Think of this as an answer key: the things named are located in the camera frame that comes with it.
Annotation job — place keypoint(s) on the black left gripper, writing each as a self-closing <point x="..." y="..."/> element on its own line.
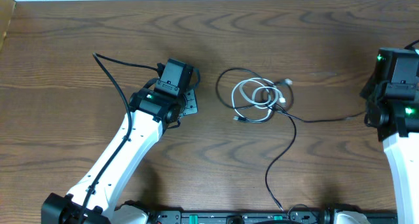
<point x="189" y="103"/>

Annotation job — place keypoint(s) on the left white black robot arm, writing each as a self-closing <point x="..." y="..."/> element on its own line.
<point x="151" y="111"/>

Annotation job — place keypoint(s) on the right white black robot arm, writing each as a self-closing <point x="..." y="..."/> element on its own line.
<point x="391" y="95"/>

